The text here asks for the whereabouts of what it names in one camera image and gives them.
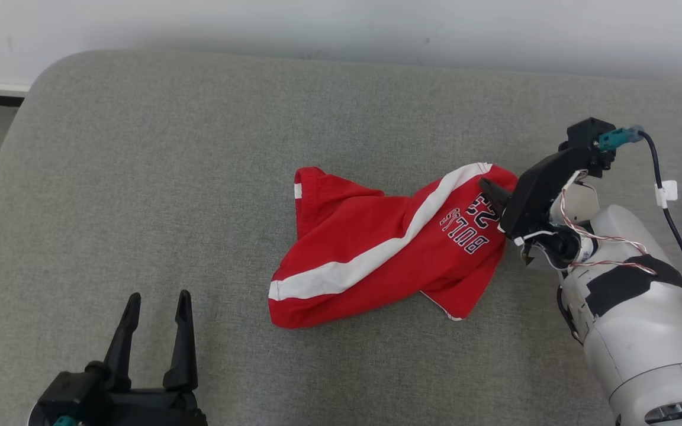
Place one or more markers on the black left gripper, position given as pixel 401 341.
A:
pixel 151 408

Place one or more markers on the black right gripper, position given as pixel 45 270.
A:
pixel 533 195

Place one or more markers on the red shorts with white stripe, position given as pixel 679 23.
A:
pixel 364 242

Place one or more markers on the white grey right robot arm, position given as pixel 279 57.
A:
pixel 631 349

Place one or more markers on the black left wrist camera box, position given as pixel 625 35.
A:
pixel 74 390

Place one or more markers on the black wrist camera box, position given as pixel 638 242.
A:
pixel 586 133
pixel 74 390

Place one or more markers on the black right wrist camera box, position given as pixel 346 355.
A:
pixel 586 133

